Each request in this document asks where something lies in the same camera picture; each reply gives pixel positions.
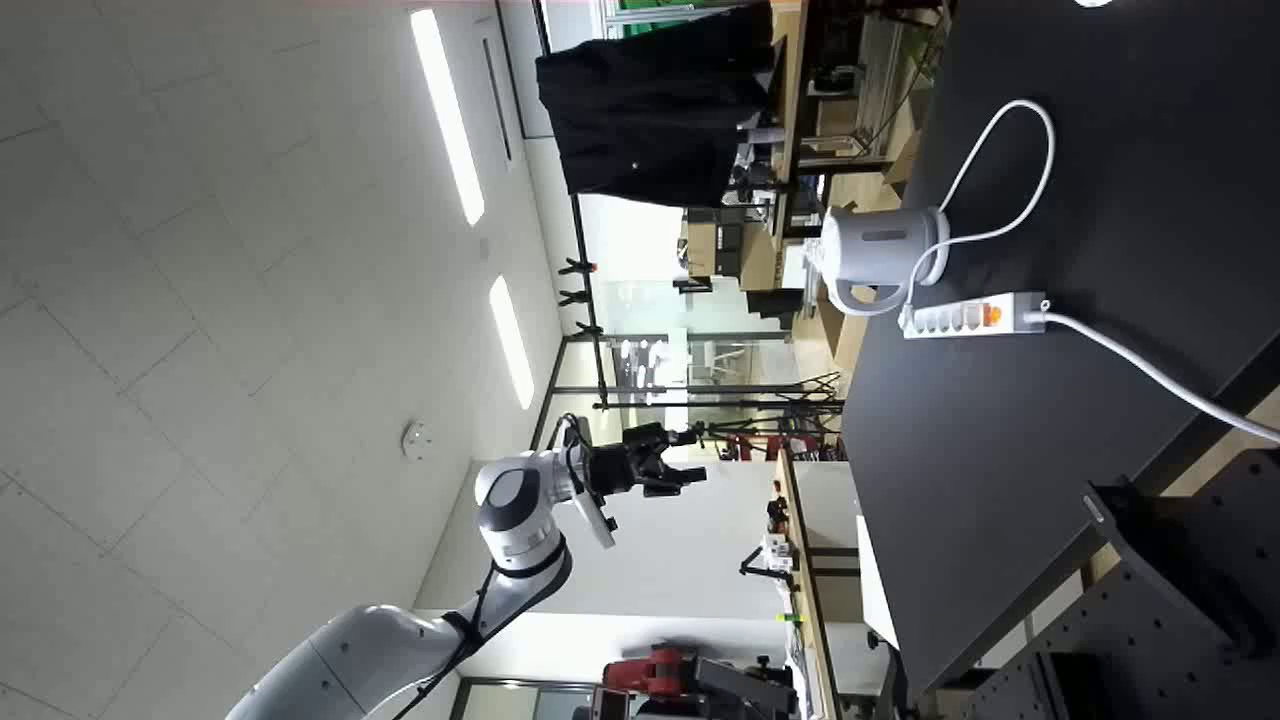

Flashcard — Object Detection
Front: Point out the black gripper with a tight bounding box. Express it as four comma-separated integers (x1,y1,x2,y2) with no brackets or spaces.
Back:
587,423,707,495

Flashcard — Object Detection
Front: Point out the white extension power strip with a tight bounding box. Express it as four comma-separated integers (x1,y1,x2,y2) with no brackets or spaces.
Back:
903,290,1044,338

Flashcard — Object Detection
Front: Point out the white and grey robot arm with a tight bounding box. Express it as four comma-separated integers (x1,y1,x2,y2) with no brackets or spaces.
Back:
224,416,707,720

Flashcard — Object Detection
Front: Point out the black coat rack stand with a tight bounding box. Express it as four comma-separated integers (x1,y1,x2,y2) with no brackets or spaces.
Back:
538,195,843,445

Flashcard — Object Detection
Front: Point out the red and black machine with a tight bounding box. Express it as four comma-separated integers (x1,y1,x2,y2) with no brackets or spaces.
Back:
592,643,798,720

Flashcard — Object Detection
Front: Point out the white electric kettle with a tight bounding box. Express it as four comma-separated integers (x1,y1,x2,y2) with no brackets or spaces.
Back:
803,207,947,314

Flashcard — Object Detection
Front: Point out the black hanging jacket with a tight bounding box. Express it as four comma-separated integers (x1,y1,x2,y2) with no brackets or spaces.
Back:
538,2,773,207

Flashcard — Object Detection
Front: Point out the wooden shelf unit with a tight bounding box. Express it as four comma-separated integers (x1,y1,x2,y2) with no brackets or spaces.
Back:
676,0,935,314

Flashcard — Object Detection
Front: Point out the white power strip cable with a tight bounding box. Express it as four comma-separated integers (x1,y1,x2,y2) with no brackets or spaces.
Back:
1026,307,1280,448

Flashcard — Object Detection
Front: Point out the white kettle cable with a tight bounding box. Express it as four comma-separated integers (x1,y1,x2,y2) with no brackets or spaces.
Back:
901,94,1060,325

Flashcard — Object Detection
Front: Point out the black perforated metal mount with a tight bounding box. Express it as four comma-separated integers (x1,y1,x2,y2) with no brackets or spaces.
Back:
972,448,1280,720

